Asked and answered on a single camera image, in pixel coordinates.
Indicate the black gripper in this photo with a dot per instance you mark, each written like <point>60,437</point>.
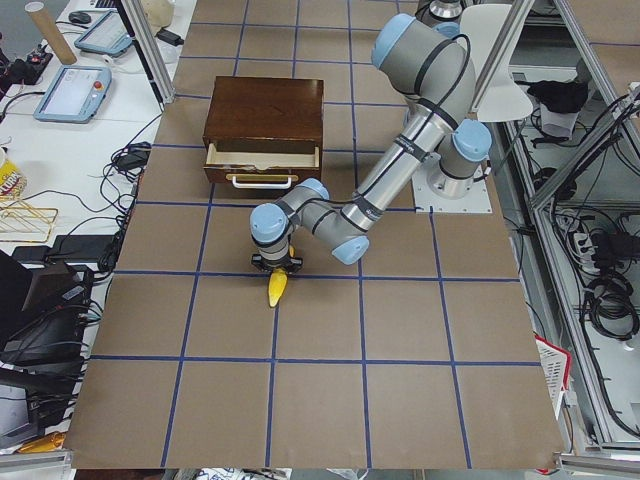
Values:
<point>275,265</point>

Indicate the yellow corn cob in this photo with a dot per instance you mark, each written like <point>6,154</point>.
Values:
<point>277,284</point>

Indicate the wooden drawer with white handle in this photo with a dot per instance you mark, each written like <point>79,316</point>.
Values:
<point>278,167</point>

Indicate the dark wooden drawer cabinet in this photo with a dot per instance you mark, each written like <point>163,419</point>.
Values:
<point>264,110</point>

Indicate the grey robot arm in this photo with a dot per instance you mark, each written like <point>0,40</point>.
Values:
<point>437,77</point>

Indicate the blue teach pendant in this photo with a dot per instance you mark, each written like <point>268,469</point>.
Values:
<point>107,35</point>
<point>75,95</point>

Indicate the white red plastic basket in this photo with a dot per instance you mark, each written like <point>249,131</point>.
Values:
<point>556,364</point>

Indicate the yellow popcorn cup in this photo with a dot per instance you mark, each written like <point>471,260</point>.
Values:
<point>13,182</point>

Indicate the cardboard tube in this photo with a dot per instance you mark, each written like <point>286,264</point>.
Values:
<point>50,32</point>

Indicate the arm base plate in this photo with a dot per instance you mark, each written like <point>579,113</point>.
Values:
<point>434,193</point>

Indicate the gold wire rack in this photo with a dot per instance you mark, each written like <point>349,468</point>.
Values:
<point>23,223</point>

